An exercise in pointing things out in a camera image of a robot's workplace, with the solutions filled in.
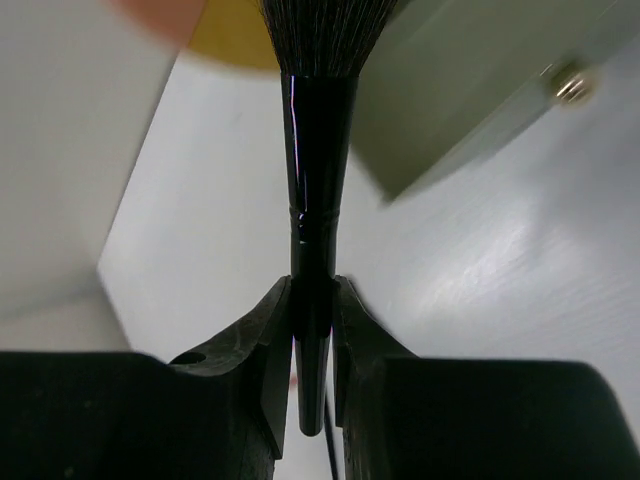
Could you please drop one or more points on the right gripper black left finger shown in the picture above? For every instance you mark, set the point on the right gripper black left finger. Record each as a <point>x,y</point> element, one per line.
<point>217,411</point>

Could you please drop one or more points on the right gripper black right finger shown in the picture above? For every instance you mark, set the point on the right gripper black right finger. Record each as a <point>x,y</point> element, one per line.
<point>408,417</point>

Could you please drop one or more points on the round cream drawer organizer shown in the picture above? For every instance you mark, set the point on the round cream drawer organizer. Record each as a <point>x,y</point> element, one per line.
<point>412,87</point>

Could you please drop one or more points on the black fan makeup brush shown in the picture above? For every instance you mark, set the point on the black fan makeup brush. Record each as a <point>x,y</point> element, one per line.
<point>315,200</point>

